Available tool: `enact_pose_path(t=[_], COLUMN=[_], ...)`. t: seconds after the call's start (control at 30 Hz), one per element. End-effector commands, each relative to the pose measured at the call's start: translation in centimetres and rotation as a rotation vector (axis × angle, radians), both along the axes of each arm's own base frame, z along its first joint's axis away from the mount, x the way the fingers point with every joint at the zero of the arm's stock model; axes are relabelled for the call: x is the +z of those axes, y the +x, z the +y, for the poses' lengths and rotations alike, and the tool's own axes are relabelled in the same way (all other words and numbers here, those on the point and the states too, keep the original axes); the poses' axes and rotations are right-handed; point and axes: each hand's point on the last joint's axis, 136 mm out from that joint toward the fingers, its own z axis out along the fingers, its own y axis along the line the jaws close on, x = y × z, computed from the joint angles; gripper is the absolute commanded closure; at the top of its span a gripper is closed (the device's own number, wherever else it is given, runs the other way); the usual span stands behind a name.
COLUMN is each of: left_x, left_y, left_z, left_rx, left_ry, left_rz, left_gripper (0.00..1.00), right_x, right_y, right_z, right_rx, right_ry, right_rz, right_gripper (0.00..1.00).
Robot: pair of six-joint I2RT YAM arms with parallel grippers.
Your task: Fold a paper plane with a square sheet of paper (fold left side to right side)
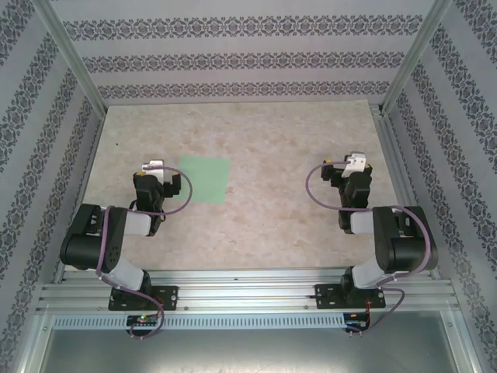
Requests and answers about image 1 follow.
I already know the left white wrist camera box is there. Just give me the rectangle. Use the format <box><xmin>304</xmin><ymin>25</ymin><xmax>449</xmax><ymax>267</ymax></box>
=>
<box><xmin>140</xmin><ymin>158</ymin><xmax>174</xmax><ymax>186</ymax></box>

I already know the green paper sheet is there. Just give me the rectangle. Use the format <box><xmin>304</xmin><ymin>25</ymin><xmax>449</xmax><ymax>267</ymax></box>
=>
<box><xmin>178</xmin><ymin>155</ymin><xmax>231</xmax><ymax>204</ymax></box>

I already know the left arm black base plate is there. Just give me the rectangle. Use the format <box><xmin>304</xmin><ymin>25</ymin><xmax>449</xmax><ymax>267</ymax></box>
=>
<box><xmin>108</xmin><ymin>285</ymin><xmax>180</xmax><ymax>312</ymax></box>

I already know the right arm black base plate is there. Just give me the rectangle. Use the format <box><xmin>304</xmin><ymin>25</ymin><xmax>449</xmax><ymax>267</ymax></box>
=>
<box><xmin>315</xmin><ymin>283</ymin><xmax>388</xmax><ymax>310</ymax></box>

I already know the slotted grey cable duct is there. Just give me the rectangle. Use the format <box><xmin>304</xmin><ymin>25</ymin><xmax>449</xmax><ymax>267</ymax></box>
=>
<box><xmin>52</xmin><ymin>312</ymin><xmax>370</xmax><ymax>331</ymax></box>

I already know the aluminium mounting rail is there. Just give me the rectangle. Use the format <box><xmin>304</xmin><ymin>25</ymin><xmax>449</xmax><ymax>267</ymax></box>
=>
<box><xmin>36</xmin><ymin>267</ymin><xmax>463</xmax><ymax>314</ymax></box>

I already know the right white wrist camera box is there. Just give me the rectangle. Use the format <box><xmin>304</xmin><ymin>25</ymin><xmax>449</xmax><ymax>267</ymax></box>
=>
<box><xmin>343</xmin><ymin>152</ymin><xmax>368</xmax><ymax>179</ymax></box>

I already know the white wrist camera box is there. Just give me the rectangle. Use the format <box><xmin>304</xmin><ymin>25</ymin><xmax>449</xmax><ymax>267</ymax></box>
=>
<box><xmin>343</xmin><ymin>152</ymin><xmax>368</xmax><ymax>179</ymax></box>
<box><xmin>140</xmin><ymin>158</ymin><xmax>174</xmax><ymax>186</ymax></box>

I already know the aluminium side rail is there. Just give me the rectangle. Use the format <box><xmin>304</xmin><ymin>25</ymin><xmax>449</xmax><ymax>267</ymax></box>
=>
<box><xmin>52</xmin><ymin>106</ymin><xmax>109</xmax><ymax>284</ymax></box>
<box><xmin>368</xmin><ymin>101</ymin><xmax>443</xmax><ymax>280</ymax></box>

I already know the aluminium frame post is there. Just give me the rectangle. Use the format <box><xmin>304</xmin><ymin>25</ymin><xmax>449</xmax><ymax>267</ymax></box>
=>
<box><xmin>33</xmin><ymin>0</ymin><xmax>109</xmax><ymax>114</ymax></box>
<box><xmin>380</xmin><ymin>0</ymin><xmax>455</xmax><ymax>116</ymax></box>

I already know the grey metal sheet panel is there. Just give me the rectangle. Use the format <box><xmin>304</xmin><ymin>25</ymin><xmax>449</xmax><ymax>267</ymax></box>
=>
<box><xmin>5</xmin><ymin>310</ymin><xmax>492</xmax><ymax>373</ymax></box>

